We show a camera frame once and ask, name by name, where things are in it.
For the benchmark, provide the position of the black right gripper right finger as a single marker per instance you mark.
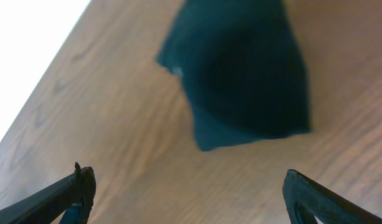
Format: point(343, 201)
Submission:
point(307, 202)

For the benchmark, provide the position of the dark navy cloth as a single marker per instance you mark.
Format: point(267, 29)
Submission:
point(241, 70)

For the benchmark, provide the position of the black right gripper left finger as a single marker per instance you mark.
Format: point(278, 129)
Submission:
point(70, 198)

